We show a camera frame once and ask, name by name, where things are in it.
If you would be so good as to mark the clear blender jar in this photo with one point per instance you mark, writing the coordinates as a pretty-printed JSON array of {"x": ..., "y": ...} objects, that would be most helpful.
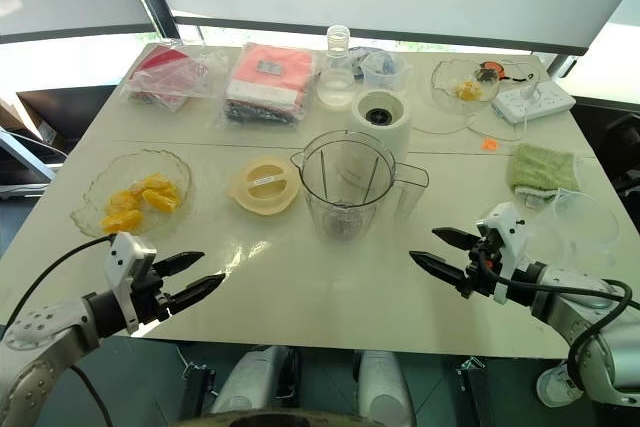
[{"x": 345, "y": 187}]

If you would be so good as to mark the small scalloped glass bowl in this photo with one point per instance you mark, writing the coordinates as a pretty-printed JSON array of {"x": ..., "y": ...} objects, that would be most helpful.
[{"x": 445, "y": 82}]

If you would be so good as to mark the yellow fruit pieces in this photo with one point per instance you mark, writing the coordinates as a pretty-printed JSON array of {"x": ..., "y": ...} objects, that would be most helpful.
[{"x": 468, "y": 91}]

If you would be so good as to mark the orange black tape measure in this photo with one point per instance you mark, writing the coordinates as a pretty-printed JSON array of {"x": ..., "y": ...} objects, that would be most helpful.
[{"x": 489, "y": 71}]

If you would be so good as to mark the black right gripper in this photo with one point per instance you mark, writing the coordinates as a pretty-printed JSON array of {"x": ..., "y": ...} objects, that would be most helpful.
[{"x": 482, "y": 272}]

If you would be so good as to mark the orange fruit segment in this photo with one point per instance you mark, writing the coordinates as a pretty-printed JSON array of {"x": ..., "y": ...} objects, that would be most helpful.
[
  {"x": 160, "y": 194},
  {"x": 122, "y": 221},
  {"x": 123, "y": 199}
]

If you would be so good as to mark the bagged pink cloth stack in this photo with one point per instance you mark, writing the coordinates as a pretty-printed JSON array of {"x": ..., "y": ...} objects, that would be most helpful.
[{"x": 272, "y": 82}]

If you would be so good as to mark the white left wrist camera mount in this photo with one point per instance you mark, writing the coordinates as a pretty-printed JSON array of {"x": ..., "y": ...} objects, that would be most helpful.
[{"x": 122, "y": 252}]

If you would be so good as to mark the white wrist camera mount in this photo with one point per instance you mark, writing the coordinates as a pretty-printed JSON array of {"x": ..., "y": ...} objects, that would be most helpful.
[
  {"x": 122, "y": 252},
  {"x": 507, "y": 227}
]

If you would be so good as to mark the white sneaker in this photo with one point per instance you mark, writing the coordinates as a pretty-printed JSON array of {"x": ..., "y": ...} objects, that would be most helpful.
[{"x": 555, "y": 387}]

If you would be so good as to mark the white blender base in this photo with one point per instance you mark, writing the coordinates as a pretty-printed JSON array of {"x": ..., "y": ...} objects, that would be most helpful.
[{"x": 382, "y": 127}]

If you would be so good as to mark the clear glass flask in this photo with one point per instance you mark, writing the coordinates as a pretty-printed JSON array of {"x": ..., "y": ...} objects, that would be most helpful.
[{"x": 336, "y": 82}]

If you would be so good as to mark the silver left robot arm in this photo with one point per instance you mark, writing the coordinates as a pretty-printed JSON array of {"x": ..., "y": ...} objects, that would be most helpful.
[{"x": 40, "y": 328}]

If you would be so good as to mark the small orange tag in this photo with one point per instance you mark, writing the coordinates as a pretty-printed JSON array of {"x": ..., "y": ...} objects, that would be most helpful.
[{"x": 490, "y": 145}]

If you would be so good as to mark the bagged red cloth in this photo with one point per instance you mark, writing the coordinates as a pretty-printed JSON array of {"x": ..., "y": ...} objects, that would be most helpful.
[{"x": 165, "y": 74}]

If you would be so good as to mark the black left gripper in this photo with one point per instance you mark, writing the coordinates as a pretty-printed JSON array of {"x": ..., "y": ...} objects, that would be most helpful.
[{"x": 150, "y": 297}]

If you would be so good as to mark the black chair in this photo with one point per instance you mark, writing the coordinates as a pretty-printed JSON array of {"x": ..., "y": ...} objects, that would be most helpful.
[{"x": 612, "y": 147}]

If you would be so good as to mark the dark side desk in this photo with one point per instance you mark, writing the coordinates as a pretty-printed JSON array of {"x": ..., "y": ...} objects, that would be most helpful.
[{"x": 65, "y": 112}]

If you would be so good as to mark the green knitted cloth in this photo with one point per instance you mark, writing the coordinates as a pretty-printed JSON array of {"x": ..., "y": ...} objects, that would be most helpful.
[{"x": 542, "y": 169}]

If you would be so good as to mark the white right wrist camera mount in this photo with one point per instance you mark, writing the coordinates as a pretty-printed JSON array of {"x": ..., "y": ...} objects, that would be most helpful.
[{"x": 507, "y": 227}]

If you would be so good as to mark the cream blender lid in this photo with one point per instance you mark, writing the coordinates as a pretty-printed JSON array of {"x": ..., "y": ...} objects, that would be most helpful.
[{"x": 262, "y": 194}]

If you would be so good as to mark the white robot leg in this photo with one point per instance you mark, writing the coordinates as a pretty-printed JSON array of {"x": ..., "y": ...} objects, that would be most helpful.
[
  {"x": 382, "y": 387},
  {"x": 255, "y": 379}
]

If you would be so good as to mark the white power strip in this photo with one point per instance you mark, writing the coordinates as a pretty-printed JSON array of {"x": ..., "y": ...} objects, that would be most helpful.
[{"x": 532, "y": 102}]

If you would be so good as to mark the small clear measuring cup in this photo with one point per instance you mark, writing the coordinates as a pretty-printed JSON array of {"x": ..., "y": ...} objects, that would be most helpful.
[{"x": 382, "y": 79}]

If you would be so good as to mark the blue white packet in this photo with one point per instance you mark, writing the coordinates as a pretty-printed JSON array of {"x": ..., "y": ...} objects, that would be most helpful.
[{"x": 361, "y": 54}]

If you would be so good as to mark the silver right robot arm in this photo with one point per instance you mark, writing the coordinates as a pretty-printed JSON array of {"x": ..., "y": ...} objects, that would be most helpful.
[{"x": 575, "y": 307}]

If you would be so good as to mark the large scalloped glass bowl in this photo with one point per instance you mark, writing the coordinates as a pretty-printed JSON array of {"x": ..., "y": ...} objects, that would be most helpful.
[{"x": 100, "y": 182}]

